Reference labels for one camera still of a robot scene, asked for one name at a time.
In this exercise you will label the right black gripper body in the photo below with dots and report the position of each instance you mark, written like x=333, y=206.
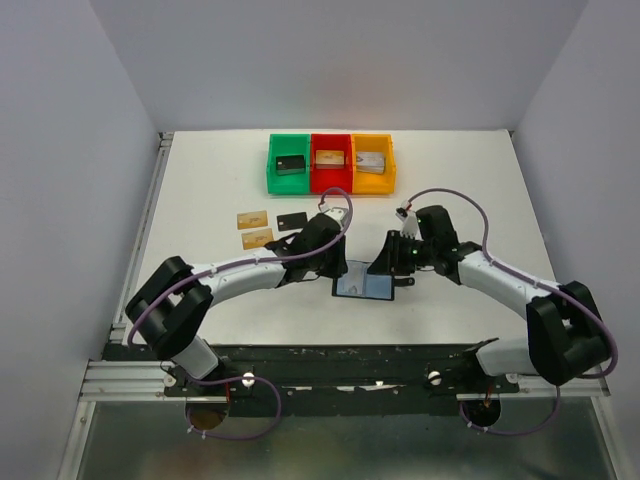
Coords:
x=411, y=253

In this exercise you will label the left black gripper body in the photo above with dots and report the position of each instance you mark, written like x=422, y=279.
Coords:
x=328, y=264

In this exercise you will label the black leather card holder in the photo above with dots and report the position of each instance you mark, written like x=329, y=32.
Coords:
x=380, y=287

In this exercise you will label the black credit card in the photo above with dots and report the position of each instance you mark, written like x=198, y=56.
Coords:
x=291, y=221

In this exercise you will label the silver card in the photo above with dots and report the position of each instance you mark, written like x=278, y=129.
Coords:
x=370, y=162
x=353, y=282

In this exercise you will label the gold VIP card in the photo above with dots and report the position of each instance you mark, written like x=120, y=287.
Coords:
x=251, y=220

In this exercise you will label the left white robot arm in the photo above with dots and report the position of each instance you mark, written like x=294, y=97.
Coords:
x=168, y=310

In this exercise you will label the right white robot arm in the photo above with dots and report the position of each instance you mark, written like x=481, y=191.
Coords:
x=563, y=339

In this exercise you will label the black card in green bin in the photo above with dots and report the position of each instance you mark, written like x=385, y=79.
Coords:
x=290, y=164

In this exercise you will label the gold card in red bin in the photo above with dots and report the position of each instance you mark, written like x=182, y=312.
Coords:
x=329, y=159

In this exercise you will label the silver card in orange bin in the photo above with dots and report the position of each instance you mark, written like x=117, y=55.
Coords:
x=370, y=162

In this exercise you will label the green plastic bin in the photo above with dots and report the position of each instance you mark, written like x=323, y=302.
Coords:
x=288, y=144

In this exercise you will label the red plastic bin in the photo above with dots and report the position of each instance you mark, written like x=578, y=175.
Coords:
x=322, y=179

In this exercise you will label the orange plastic bin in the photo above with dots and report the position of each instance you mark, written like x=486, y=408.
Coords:
x=373, y=184

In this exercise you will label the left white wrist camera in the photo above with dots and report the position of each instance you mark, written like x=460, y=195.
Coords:
x=339, y=214

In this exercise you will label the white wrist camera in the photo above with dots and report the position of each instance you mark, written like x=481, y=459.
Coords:
x=410, y=224
x=339, y=214

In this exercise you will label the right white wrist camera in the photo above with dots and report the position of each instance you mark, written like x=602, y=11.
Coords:
x=410, y=224

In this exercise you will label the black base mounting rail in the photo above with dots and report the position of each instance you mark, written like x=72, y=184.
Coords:
x=331, y=381

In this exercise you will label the aluminium frame rail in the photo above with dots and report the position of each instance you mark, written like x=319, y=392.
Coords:
x=110, y=317

